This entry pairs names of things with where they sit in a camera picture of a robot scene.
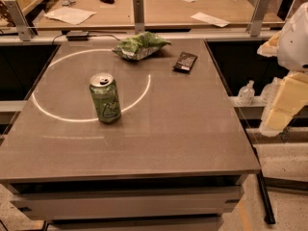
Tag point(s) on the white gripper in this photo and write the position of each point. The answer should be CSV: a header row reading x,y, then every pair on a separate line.
x,y
294,43

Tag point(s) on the green soda can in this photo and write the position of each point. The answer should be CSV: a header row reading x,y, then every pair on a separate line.
x,y
104,94

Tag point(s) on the green jalapeno chip bag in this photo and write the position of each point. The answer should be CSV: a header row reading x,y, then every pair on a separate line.
x,y
140,46

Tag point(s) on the clear sanitizer bottle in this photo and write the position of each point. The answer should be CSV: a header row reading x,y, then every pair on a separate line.
x,y
246,94

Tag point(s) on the black snack packet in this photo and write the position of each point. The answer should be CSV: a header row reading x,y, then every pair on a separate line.
x,y
185,62

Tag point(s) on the white paper sheet right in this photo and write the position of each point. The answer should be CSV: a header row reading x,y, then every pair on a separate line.
x,y
210,20

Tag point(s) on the grey table drawer unit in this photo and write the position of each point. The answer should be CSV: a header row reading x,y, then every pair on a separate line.
x,y
193,209

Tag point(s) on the black power adapter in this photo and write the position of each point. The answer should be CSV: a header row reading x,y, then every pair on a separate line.
x,y
77,36

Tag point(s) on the white paper sheet left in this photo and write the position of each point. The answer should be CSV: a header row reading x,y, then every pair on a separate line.
x,y
70,15

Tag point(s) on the right metal bracket post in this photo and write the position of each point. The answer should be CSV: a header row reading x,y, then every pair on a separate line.
x,y
255,26

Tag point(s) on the metal bracket post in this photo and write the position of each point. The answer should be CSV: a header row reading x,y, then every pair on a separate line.
x,y
255,26
25,33
138,10

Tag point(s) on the centre metal bracket post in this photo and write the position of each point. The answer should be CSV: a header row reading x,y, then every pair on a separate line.
x,y
138,10

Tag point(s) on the left metal bracket post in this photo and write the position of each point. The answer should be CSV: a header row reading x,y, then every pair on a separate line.
x,y
25,33

